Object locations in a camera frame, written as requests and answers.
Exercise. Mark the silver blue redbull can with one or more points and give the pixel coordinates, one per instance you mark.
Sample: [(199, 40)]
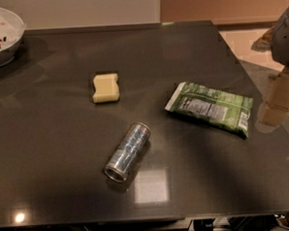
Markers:
[(126, 155)]

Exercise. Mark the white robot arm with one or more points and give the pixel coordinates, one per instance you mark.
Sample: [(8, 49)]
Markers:
[(280, 39)]

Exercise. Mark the yellow sponge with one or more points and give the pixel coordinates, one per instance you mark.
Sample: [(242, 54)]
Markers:
[(106, 88)]

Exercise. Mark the green chip bag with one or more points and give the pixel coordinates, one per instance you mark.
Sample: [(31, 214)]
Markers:
[(225, 110)]

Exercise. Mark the cardboard box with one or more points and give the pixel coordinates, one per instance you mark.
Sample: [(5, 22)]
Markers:
[(274, 108)]

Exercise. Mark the white bowl with food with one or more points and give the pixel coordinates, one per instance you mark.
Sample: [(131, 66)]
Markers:
[(12, 28)]

